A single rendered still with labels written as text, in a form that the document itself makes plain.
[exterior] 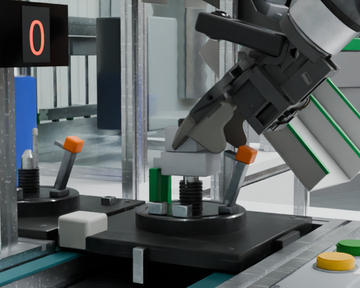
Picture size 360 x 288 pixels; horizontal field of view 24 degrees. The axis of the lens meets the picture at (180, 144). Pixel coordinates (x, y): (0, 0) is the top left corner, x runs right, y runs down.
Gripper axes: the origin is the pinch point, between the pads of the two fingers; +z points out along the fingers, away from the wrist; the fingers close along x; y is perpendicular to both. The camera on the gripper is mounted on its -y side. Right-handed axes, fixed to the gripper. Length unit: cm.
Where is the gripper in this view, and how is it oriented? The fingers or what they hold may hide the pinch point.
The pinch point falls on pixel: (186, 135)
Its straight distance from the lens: 104.3
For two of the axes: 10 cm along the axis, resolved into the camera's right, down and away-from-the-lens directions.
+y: 6.1, 7.5, -2.4
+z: -6.4, 6.5, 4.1
